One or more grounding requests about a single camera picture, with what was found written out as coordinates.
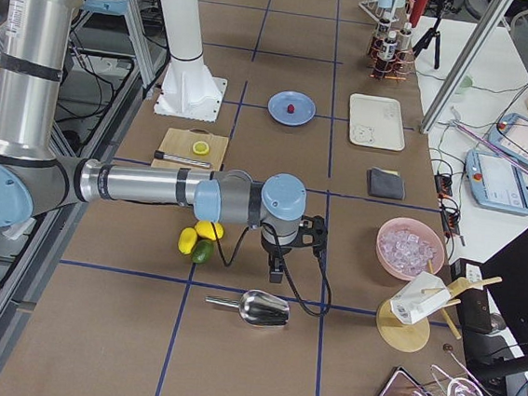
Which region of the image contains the copper wire bottle rack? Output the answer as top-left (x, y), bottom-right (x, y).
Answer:
top-left (369, 37), bottom-right (415, 81)

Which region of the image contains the blue teach pendant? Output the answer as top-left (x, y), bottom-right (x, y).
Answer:
top-left (465, 150), bottom-right (528, 216)
top-left (488, 113), bottom-right (528, 166)

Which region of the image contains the whole yellow lemon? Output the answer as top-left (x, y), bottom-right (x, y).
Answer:
top-left (194, 220), bottom-right (224, 241)

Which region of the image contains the aluminium frame post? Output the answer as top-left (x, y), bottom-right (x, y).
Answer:
top-left (419, 0), bottom-right (514, 134)

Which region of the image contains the grey and yellow cloth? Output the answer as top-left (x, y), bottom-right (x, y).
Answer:
top-left (367, 168), bottom-right (406, 200)

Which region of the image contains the steel muddler black tip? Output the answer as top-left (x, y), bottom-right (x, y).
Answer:
top-left (154, 149), bottom-right (212, 170)

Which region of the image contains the tea bottle white cap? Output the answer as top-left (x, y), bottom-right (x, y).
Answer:
top-left (373, 18), bottom-right (391, 74)

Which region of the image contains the green lime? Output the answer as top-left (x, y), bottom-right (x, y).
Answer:
top-left (190, 239), bottom-right (215, 265)

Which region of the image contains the lemon half slice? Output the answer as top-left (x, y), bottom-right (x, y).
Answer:
top-left (191, 140), bottom-right (210, 156)

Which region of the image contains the steel ice scoop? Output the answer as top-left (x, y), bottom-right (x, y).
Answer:
top-left (205, 290), bottom-right (290, 327)

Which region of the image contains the black tripod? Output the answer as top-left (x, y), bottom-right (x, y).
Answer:
top-left (412, 0), bottom-right (448, 70)

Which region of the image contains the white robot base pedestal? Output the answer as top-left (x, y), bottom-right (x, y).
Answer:
top-left (155, 0), bottom-right (227, 123)

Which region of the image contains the cream bear serving tray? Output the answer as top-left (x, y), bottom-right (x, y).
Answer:
top-left (348, 93), bottom-right (405, 151)

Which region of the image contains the wooden cup stand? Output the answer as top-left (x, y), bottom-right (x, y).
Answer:
top-left (376, 271), bottom-right (502, 353)

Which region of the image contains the black monitor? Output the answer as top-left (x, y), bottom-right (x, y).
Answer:
top-left (450, 228), bottom-right (528, 382)

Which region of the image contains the blue round plate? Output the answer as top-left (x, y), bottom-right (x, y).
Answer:
top-left (267, 90), bottom-right (317, 127)

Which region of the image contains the wooden cutting board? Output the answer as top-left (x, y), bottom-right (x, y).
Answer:
top-left (151, 129), bottom-right (229, 171)

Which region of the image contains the pink bowl of ice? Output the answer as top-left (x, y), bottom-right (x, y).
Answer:
top-left (375, 217), bottom-right (446, 280)

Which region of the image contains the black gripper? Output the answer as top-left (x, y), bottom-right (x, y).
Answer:
top-left (261, 236), bottom-right (296, 283)

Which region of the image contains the white paper carton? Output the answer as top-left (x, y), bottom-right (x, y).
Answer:
top-left (389, 271), bottom-right (451, 325)

